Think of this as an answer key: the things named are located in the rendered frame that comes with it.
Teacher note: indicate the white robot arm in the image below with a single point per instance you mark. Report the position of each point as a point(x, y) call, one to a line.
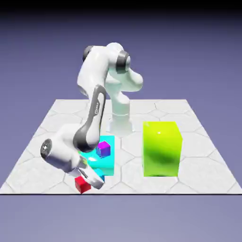
point(94, 75)

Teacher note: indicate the large cyan box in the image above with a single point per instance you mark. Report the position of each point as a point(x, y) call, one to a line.
point(105, 164)

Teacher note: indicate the small purple cube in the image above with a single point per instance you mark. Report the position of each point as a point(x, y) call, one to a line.
point(103, 149)

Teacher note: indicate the large lime green box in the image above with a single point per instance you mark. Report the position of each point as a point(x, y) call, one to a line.
point(160, 147)

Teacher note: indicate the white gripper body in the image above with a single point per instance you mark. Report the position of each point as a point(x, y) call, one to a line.
point(93, 177)

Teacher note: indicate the small red cube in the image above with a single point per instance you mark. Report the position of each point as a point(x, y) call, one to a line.
point(81, 184)

